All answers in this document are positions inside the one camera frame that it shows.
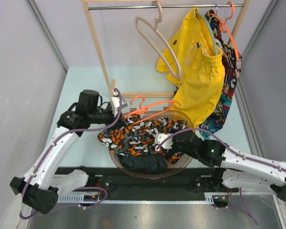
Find orange black camouflage shorts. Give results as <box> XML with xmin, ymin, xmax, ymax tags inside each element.
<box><xmin>97</xmin><ymin>114</ymin><xmax>187</xmax><ymax>164</ymax></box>

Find orange hanger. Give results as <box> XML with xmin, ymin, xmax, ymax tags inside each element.
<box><xmin>123</xmin><ymin>95</ymin><xmax>180</xmax><ymax>124</ymax></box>
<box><xmin>208</xmin><ymin>1</ymin><xmax>239</xmax><ymax>60</ymax></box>

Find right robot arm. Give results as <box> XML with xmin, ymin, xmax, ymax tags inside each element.
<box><xmin>155</xmin><ymin>129</ymin><xmax>286</xmax><ymax>202</ymax></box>

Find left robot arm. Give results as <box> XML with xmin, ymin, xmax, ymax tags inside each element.
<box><xmin>10</xmin><ymin>88</ymin><xmax>126</xmax><ymax>214</ymax></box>

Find dark navy shorts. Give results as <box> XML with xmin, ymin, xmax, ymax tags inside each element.
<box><xmin>118</xmin><ymin>154</ymin><xmax>168</xmax><ymax>173</ymax></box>

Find yellow shorts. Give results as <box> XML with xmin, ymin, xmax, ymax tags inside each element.
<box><xmin>156</xmin><ymin>8</ymin><xmax>225</xmax><ymax>127</ymax></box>

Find beige wooden hanger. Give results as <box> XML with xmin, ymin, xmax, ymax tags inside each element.
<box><xmin>135</xmin><ymin>0</ymin><xmax>182</xmax><ymax>79</ymax></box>

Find colourful patterned shorts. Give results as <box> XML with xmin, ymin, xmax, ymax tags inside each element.
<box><xmin>200</xmin><ymin>10</ymin><xmax>242</xmax><ymax>133</ymax></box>

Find teal hanger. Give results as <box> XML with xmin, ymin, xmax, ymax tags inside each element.
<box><xmin>196</xmin><ymin>11</ymin><xmax>219</xmax><ymax>55</ymax></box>

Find translucent pink laundry basket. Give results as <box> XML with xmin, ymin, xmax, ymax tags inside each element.
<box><xmin>98</xmin><ymin>111</ymin><xmax>193</xmax><ymax>179</ymax></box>

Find metal hanging rod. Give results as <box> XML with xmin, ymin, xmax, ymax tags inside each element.
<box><xmin>87</xmin><ymin>4</ymin><xmax>231</xmax><ymax>10</ymax></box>

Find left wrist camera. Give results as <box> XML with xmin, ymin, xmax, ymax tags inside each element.
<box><xmin>110</xmin><ymin>96</ymin><xmax>128</xmax><ymax>116</ymax></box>

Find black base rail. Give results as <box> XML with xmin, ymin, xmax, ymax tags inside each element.
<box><xmin>54</xmin><ymin>167</ymin><xmax>229</xmax><ymax>201</ymax></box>

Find white cable duct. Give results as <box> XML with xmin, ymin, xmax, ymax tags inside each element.
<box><xmin>57</xmin><ymin>192</ymin><xmax>228</xmax><ymax>205</ymax></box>

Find wooden clothes rack frame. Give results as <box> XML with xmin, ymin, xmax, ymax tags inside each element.
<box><xmin>82</xmin><ymin>0</ymin><xmax>250</xmax><ymax>98</ymax></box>

